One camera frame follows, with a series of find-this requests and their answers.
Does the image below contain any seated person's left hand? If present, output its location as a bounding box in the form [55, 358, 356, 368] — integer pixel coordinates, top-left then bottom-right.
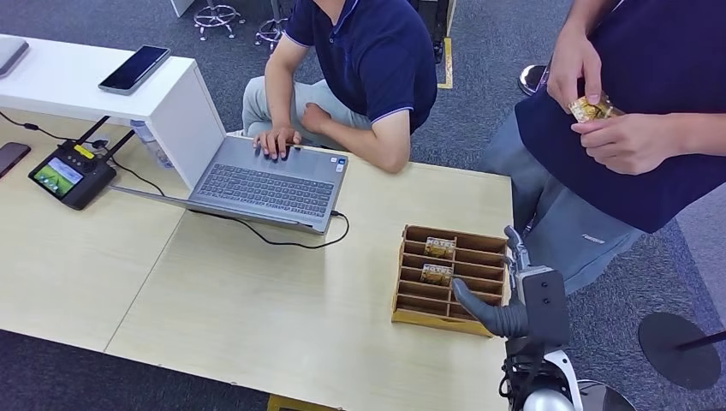
[299, 102, 333, 137]

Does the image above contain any standing person's left hand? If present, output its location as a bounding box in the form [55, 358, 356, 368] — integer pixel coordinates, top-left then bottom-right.
[571, 112, 685, 176]

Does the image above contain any standing person's right hand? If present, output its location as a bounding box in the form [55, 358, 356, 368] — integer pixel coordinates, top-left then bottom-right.
[547, 31, 604, 115]

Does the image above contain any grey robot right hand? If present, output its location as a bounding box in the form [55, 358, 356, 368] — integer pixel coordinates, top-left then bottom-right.
[451, 225, 532, 339]

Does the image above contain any seated person's right hand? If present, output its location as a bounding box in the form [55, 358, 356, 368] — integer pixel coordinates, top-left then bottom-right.
[252, 125, 303, 163]

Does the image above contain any stack of gold key cards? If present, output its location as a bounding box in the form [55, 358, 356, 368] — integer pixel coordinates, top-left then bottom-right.
[568, 95, 625, 123]

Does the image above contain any wooden slotted card holder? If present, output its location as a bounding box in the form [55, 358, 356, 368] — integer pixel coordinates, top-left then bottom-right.
[391, 224, 509, 337]

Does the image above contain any standing person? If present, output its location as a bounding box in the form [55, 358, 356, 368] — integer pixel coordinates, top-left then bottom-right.
[479, 0, 726, 296]

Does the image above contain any gold hotel key card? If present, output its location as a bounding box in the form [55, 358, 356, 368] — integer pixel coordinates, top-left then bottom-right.
[420, 263, 454, 287]
[423, 236, 457, 261]

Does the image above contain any seated person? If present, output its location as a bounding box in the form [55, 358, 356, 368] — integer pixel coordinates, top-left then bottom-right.
[241, 0, 439, 176]

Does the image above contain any small chrome round base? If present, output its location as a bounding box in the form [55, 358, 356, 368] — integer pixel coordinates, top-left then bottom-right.
[519, 63, 550, 97]

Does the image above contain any grey open laptop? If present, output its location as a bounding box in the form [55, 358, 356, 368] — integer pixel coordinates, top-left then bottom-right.
[110, 134, 350, 235]

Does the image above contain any chrome stool base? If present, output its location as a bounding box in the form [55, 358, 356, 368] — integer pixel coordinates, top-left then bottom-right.
[191, 0, 247, 42]
[253, 0, 291, 51]

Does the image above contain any clear plastic water bottle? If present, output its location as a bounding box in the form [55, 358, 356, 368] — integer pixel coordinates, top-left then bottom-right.
[128, 119, 174, 170]

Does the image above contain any yellow floor tape strip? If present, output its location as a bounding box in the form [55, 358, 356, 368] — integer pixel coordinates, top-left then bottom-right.
[266, 394, 342, 411]
[437, 36, 455, 90]

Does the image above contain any large chrome round base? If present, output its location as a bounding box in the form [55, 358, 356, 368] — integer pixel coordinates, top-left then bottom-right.
[577, 379, 638, 411]

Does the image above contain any dark cabinet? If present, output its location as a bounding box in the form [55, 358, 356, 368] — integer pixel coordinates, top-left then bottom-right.
[408, 0, 458, 64]

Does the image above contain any black smartphone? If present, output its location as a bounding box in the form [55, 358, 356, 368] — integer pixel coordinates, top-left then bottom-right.
[97, 45, 172, 96]

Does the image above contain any black round stanchion base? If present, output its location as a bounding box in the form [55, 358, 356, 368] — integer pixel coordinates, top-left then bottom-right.
[638, 313, 726, 390]

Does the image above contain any black remote controller with screen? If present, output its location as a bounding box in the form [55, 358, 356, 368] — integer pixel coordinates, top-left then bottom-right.
[28, 116, 137, 211]

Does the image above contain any white desk shelf riser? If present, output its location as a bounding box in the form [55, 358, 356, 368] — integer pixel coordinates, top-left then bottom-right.
[0, 33, 228, 191]

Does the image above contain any dark red smartphone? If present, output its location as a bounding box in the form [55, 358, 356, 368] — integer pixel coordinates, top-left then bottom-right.
[0, 141, 33, 181]

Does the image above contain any grey closed tablet device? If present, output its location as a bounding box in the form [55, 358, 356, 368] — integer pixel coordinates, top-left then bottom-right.
[0, 36, 31, 79]

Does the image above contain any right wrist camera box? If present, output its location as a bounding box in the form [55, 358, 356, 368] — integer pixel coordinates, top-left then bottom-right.
[517, 265, 571, 348]

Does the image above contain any black laptop power cable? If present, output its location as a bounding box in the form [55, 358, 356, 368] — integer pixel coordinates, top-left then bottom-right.
[189, 210, 351, 251]

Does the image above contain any thin black controller cable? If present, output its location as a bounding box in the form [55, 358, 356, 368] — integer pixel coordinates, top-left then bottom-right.
[110, 158, 167, 198]

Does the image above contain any thin black cable with plug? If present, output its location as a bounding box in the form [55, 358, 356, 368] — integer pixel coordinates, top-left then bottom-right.
[0, 110, 72, 143]

